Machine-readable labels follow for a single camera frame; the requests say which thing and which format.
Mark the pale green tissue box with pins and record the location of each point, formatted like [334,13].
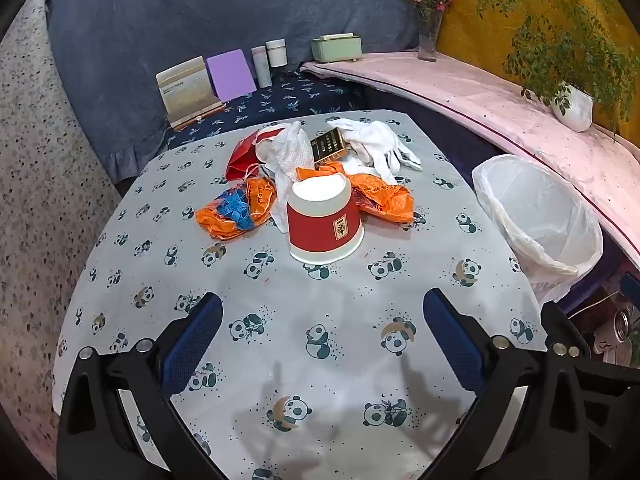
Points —
[335,50]

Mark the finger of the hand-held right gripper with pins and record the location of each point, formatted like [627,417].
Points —
[562,327]

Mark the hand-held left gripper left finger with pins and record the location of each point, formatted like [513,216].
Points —
[197,340]

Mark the yellow cloth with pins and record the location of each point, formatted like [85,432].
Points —
[465,35]

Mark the orange blue plastic bag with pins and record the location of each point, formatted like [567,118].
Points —
[225,215]

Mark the white slim bottle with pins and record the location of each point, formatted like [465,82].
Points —
[261,67]

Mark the speckled beige cloth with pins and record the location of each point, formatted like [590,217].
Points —
[40,160]

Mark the red flowers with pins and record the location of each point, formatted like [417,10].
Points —
[432,0]

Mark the dark blue printed cloth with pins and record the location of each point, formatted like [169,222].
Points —
[300,95]

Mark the red paper bag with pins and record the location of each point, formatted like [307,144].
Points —
[242,157]

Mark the red white paper cup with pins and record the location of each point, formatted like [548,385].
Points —
[264,149]

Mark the white paper towel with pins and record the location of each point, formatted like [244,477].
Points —
[292,152]

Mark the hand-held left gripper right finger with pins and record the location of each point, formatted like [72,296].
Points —
[450,340]

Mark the wooden stand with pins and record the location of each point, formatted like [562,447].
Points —
[200,116]

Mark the pink cloth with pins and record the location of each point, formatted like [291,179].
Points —
[475,90]

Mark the panda print tablecloth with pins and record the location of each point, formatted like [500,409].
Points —
[300,310]

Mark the beige desk calendar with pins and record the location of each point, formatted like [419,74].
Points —
[185,90]

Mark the red paper cup with emblem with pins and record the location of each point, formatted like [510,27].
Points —
[325,230]

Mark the trash bin with white liner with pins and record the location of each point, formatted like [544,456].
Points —
[550,240]

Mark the potted green plant white pot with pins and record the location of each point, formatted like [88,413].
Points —
[575,107]

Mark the glass vase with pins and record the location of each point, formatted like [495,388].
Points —
[429,40]

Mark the black gold cigarette box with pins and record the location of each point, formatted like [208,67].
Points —
[327,146]

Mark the purple card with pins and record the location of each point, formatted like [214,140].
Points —
[230,75]

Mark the grey-blue cloth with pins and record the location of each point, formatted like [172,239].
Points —
[150,20]

